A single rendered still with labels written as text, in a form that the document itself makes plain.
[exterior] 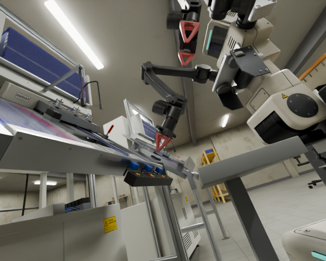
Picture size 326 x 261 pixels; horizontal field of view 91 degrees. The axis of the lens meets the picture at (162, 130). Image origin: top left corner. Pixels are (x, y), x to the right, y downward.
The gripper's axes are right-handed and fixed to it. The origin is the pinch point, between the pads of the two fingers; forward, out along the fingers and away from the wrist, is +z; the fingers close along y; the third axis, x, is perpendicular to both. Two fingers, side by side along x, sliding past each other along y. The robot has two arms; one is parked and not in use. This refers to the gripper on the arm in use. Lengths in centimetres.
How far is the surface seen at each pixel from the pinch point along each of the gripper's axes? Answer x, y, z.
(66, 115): -57, 8, 4
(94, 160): -2.9, 27.6, 10.0
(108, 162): -2.9, 22.1, 9.9
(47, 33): -278, -42, -90
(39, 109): -65, 17, 6
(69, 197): -53, -17, 52
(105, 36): -229, -93, -137
